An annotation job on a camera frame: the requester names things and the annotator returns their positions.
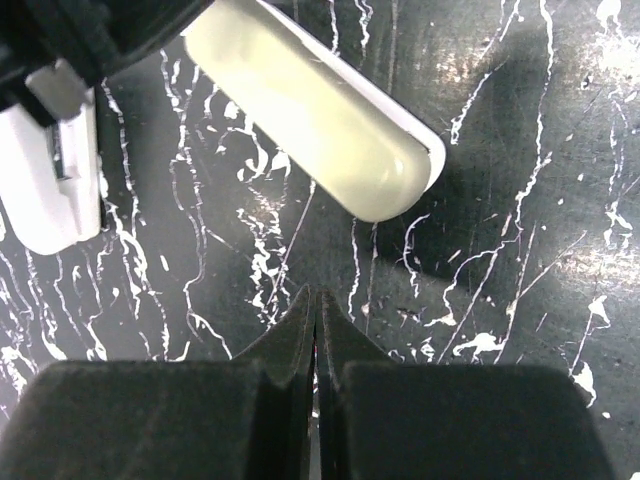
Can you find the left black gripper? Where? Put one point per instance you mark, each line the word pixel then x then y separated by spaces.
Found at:
pixel 53 51

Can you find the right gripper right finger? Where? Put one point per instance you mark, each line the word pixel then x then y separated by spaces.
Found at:
pixel 383 419

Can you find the grey beige stapler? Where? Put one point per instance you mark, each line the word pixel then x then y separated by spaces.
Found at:
pixel 368 152

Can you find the white stapler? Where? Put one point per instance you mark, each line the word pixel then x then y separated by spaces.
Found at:
pixel 50 176

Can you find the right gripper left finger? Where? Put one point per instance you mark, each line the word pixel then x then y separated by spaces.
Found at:
pixel 244 418

